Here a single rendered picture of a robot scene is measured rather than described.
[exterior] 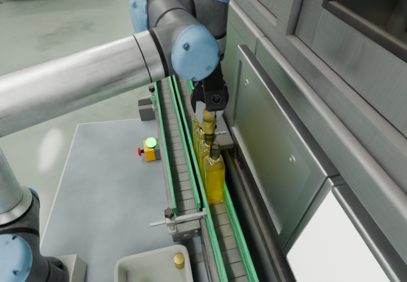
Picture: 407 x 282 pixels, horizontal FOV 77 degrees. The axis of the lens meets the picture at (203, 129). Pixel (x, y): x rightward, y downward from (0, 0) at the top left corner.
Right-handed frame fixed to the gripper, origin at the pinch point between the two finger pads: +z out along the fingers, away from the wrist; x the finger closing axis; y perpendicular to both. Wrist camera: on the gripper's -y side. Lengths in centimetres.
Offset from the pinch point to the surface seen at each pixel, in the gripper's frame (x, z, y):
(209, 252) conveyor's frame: 4.7, 30.6, -24.0
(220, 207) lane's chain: -2.0, 30.5, -10.8
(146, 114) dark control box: 21, 39, 51
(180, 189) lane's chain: 10.0, 30.5, -1.3
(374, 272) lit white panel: -13.3, -10.1, -44.4
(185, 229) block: 10.6, 30.0, -15.8
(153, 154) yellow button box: 19.1, 39.0, 23.9
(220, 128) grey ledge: -11.5, 30.5, 25.6
